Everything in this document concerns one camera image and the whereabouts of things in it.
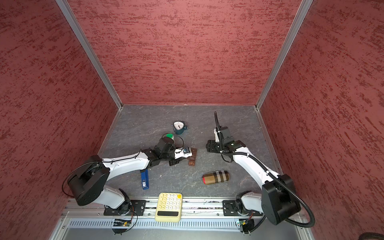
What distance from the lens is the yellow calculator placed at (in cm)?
72

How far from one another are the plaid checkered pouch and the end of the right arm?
6.5 inches

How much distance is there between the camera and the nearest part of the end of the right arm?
2.00ft

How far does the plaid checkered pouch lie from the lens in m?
0.82

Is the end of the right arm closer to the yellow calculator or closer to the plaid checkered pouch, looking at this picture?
the plaid checkered pouch

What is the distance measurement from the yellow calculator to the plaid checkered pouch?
0.15 m

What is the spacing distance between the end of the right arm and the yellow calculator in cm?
31
